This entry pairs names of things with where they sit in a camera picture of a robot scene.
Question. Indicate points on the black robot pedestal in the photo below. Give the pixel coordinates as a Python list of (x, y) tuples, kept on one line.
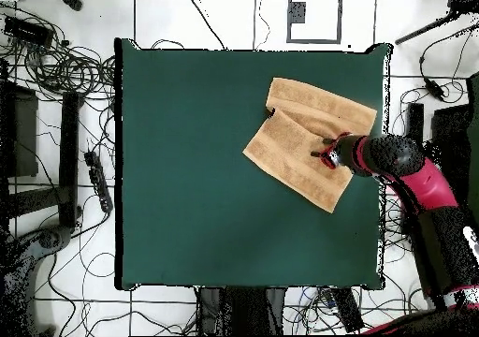
[(243, 310)]

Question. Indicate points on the black power brick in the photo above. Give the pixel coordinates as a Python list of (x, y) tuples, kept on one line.
[(26, 32)]

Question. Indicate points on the black power strip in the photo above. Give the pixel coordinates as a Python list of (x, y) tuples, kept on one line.
[(98, 179)]

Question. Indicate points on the black stand rod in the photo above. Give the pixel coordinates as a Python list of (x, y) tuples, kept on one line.
[(423, 30)]

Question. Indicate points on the tan terry towel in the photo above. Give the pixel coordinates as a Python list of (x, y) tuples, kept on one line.
[(295, 146)]

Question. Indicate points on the dark green table cloth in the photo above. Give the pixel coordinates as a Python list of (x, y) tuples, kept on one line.
[(187, 164)]

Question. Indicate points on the grey rounded base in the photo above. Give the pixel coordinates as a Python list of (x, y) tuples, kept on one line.
[(22, 277)]

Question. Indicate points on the black flat stand bar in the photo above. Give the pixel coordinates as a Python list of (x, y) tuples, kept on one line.
[(70, 157), (415, 121)]

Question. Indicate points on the grey square frame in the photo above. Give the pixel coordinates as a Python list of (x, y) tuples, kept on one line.
[(296, 13)]

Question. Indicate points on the black flat panel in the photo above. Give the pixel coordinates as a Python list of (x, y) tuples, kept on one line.
[(451, 138), (24, 134)]

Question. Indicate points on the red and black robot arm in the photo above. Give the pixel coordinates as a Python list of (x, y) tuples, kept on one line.
[(434, 194)]

